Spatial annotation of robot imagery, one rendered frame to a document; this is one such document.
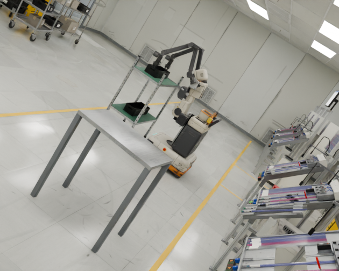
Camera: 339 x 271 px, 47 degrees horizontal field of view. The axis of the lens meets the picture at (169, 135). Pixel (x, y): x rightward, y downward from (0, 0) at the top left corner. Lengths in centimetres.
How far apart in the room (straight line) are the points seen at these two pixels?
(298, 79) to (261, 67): 113
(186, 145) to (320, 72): 775
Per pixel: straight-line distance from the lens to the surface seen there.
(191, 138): 514
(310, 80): 1233
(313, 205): 363
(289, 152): 974
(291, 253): 377
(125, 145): 278
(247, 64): 1239
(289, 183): 839
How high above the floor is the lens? 169
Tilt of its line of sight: 14 degrees down
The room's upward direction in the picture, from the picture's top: 33 degrees clockwise
